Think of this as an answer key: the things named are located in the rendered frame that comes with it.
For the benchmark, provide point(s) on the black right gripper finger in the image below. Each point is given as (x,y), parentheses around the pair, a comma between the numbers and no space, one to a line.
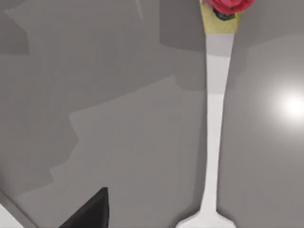
(95,213)

